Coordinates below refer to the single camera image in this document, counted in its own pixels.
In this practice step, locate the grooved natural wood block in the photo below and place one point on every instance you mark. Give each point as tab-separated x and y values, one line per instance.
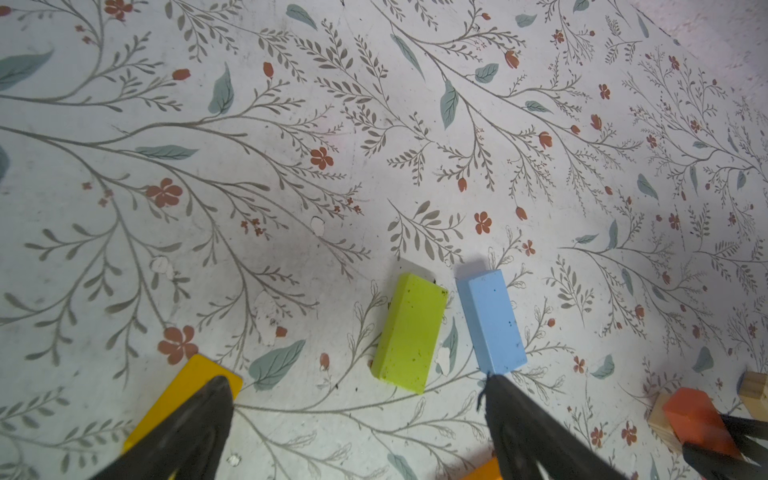
753	394

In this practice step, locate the green wood block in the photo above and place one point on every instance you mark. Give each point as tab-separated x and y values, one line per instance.
408	341

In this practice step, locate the blue wood block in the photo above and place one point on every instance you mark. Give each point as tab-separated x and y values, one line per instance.
491	322

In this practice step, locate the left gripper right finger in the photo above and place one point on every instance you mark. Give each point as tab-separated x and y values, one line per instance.
530	443

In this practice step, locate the orange wood block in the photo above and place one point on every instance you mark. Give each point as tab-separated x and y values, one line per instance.
488	471

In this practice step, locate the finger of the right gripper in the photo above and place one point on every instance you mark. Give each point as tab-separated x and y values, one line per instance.
713	465
745	427

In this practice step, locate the small natural wood cube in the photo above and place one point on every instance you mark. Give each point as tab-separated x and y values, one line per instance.
661	426

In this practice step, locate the red wood block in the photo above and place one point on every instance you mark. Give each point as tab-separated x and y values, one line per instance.
694	419

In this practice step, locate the yellow wood block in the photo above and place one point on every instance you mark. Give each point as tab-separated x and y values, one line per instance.
197	372

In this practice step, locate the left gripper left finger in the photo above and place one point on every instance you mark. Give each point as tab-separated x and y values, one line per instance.
186	445

